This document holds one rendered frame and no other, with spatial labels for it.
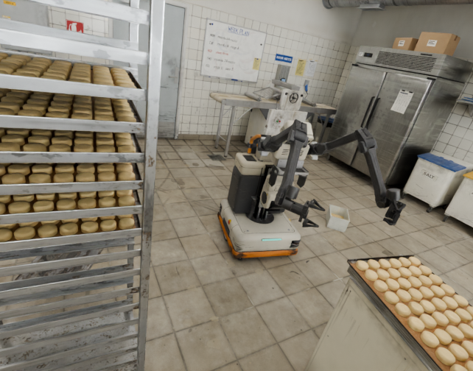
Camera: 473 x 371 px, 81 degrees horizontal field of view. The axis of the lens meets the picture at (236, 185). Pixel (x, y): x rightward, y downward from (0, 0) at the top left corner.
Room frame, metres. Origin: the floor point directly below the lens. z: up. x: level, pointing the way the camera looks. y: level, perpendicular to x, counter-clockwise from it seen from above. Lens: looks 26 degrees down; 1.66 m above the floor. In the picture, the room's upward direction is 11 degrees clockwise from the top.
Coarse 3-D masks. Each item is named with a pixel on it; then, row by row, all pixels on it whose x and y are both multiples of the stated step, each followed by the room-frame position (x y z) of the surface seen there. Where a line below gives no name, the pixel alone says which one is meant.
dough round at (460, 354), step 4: (452, 344) 0.66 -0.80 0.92; (456, 344) 0.66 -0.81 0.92; (448, 348) 0.65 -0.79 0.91; (452, 348) 0.64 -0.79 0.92; (456, 348) 0.65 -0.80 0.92; (460, 348) 0.65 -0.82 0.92; (452, 352) 0.63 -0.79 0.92; (456, 352) 0.63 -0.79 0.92; (460, 352) 0.64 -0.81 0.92; (464, 352) 0.64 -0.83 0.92; (456, 356) 0.62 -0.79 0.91; (460, 356) 0.62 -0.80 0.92; (464, 356) 0.62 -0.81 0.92; (468, 356) 0.63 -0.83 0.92; (460, 360) 0.62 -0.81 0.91; (464, 360) 0.62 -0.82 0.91
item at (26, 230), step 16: (16, 224) 0.68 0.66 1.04; (32, 224) 0.68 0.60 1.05; (48, 224) 0.68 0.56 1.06; (64, 224) 0.70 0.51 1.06; (80, 224) 0.74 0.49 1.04; (96, 224) 0.73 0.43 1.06; (112, 224) 0.75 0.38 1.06; (128, 224) 0.76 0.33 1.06; (0, 240) 0.59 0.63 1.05; (16, 240) 0.61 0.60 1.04
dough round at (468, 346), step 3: (465, 342) 0.68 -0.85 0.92; (468, 342) 0.68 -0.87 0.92; (471, 342) 0.68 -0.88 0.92; (462, 345) 0.67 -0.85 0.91; (465, 345) 0.67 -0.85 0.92; (468, 345) 0.67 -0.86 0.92; (471, 345) 0.67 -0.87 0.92; (465, 348) 0.66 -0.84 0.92; (468, 348) 0.66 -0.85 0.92; (471, 348) 0.66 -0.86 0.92; (468, 351) 0.65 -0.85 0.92; (471, 351) 0.65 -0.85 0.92; (468, 354) 0.65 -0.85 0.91; (471, 354) 0.64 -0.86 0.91
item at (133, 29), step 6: (132, 0) 1.12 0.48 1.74; (138, 0) 1.13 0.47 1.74; (132, 6) 1.12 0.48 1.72; (138, 6) 1.13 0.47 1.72; (132, 24) 1.12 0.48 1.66; (138, 24) 1.13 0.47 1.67; (132, 30) 1.12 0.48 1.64; (138, 30) 1.13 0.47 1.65; (132, 36) 1.12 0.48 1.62; (138, 36) 1.13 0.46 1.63; (138, 42) 1.13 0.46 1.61; (132, 66) 1.12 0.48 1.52; (132, 246) 1.13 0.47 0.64; (132, 258) 1.13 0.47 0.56; (132, 294) 1.13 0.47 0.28
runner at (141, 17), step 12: (36, 0) 0.64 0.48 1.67; (48, 0) 0.65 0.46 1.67; (60, 0) 0.66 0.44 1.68; (72, 0) 0.67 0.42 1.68; (84, 0) 0.68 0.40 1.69; (96, 0) 0.69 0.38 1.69; (96, 12) 0.69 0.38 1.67; (108, 12) 0.71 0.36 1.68; (120, 12) 0.72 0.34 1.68; (132, 12) 0.73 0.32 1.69; (144, 12) 0.74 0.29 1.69
